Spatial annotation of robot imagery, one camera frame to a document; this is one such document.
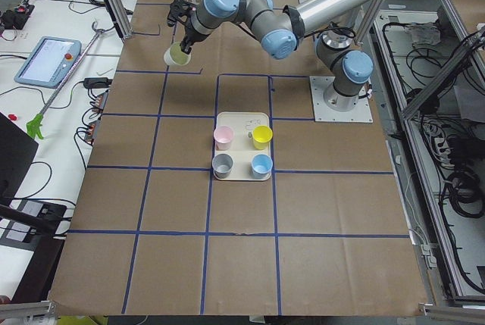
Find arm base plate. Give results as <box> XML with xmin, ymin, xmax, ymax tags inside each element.
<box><xmin>309</xmin><ymin>76</ymin><xmax>373</xmax><ymax>123</ymax></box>

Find light blue cup front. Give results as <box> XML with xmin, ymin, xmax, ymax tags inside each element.
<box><xmin>251</xmin><ymin>154</ymin><xmax>273</xmax><ymax>180</ymax></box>

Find blue teach pendant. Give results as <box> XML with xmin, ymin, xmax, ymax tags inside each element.
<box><xmin>14</xmin><ymin>36</ymin><xmax>82</xmax><ymax>89</ymax></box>

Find pink plastic cup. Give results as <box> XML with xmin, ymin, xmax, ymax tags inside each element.
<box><xmin>213</xmin><ymin>126</ymin><xmax>234</xmax><ymax>151</ymax></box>

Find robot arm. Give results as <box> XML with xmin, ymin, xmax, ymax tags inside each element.
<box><xmin>180</xmin><ymin>0</ymin><xmax>370</xmax><ymax>60</ymax></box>

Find pale green plastic cup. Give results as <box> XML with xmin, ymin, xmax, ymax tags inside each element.
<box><xmin>164</xmin><ymin>42</ymin><xmax>191</xmax><ymax>66</ymax></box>

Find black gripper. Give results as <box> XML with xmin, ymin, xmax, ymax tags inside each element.
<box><xmin>180</xmin><ymin>19</ymin><xmax>208</xmax><ymax>55</ymax></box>

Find grey plastic cup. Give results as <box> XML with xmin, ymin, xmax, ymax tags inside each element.
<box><xmin>211</xmin><ymin>153</ymin><xmax>233</xmax><ymax>180</ymax></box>

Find yellow plastic cup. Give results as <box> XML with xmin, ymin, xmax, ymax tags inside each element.
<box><xmin>252</xmin><ymin>125</ymin><xmax>273</xmax><ymax>150</ymax></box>

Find cream plastic tray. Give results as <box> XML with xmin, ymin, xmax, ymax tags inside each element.
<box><xmin>214</xmin><ymin>112</ymin><xmax>272</xmax><ymax>181</ymax></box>

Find green handled reach grabber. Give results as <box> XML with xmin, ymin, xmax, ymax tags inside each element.
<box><xmin>26</xmin><ymin>20</ymin><xmax>105</xmax><ymax>139</ymax></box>

